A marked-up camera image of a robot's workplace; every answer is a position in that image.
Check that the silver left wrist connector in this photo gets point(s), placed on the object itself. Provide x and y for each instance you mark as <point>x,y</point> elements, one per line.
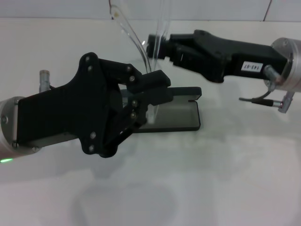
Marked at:
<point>44,78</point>

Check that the clear frame glasses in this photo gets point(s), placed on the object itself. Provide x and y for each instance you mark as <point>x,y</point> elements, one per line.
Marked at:
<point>141,50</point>

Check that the black glasses case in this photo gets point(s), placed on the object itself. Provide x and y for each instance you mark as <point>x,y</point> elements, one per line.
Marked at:
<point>183,113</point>

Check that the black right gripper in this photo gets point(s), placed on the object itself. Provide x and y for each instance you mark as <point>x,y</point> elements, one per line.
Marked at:
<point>225,56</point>

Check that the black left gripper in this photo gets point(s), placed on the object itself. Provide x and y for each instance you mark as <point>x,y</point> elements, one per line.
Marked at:
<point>65,113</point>

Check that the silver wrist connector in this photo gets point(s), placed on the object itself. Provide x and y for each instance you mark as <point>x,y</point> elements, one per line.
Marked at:
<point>44,78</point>
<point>272,73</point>

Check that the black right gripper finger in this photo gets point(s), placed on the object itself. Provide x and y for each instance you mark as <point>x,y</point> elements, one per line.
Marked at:
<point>160,97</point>
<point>152,81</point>

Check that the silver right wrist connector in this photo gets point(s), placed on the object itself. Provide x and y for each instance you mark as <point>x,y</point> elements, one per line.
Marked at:
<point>272,73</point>

